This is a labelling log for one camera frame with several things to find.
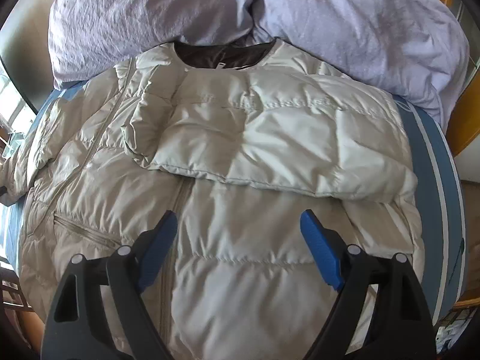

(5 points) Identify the beige puffer jacket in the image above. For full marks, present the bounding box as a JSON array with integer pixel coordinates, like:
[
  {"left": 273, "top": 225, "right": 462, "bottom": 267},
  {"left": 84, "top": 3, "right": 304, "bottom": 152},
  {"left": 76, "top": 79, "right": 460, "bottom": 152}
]
[{"left": 0, "top": 37, "right": 427, "bottom": 360}]

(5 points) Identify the blue white striped bedsheet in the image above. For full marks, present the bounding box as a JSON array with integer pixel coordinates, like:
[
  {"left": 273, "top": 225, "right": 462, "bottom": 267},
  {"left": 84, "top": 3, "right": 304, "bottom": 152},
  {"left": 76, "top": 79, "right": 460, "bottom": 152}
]
[{"left": 0, "top": 80, "right": 469, "bottom": 327}]

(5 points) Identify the wooden glass wardrobe door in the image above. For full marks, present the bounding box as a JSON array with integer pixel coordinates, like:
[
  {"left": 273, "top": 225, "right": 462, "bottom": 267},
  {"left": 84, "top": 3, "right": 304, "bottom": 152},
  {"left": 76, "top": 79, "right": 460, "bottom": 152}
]
[{"left": 440, "top": 0, "right": 479, "bottom": 156}]

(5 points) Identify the black flat monitor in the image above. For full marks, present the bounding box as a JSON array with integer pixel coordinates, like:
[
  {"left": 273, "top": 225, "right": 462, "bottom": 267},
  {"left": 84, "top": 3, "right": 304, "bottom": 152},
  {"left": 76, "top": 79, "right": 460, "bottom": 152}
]
[{"left": 1, "top": 14, "right": 54, "bottom": 112}]

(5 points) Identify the lavender duvet right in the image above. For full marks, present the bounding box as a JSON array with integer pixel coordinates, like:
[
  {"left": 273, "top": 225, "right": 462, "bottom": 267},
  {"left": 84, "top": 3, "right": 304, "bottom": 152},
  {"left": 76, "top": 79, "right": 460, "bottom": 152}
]
[{"left": 251, "top": 0, "right": 470, "bottom": 127}]

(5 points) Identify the lavender pillow left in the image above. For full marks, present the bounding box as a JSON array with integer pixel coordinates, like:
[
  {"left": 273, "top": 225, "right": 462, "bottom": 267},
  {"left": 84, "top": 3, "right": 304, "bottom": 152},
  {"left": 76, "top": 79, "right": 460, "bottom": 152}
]
[{"left": 48, "top": 0, "right": 254, "bottom": 89}]

